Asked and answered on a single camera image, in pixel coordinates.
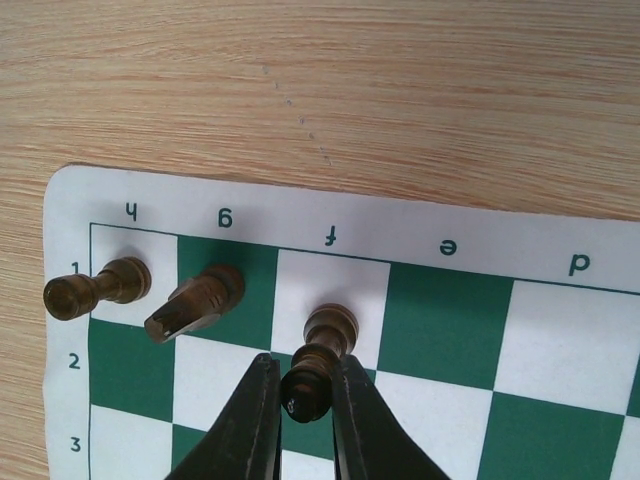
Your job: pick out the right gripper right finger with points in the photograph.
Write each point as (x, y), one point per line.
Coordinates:
(369, 442)

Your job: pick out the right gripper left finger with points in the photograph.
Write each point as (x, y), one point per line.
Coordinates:
(245, 440)

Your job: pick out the dark brown chess piece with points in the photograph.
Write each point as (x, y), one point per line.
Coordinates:
(329, 334)
(123, 280)

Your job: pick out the dark brown knight piece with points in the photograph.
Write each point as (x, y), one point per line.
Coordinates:
(197, 303)

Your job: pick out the green white chess board mat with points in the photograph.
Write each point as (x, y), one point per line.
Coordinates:
(506, 345)

